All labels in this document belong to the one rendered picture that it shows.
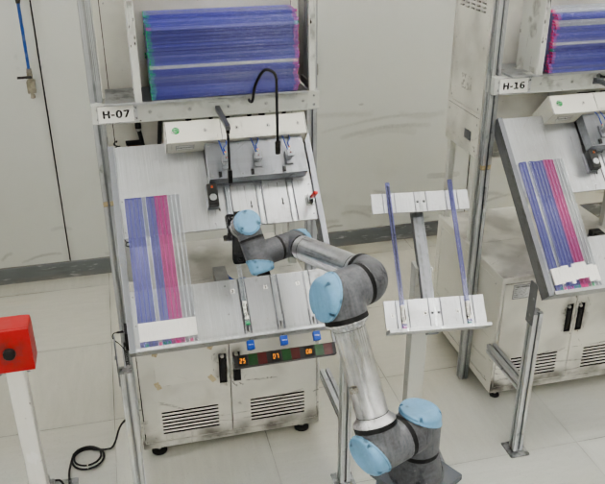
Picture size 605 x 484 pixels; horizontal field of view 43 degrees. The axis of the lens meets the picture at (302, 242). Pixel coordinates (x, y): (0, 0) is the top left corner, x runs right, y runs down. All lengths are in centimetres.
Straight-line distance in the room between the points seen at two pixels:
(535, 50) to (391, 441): 161
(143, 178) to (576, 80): 166
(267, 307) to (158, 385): 61
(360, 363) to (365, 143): 266
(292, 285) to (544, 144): 115
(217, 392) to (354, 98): 205
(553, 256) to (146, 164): 148
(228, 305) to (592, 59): 163
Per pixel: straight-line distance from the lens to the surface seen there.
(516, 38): 315
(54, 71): 413
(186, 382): 293
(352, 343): 194
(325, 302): 191
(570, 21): 302
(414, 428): 207
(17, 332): 257
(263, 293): 253
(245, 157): 262
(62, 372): 372
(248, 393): 300
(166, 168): 265
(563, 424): 342
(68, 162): 426
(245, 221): 221
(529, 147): 304
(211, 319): 249
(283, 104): 270
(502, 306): 318
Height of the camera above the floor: 207
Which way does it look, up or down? 26 degrees down
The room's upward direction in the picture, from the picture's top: straight up
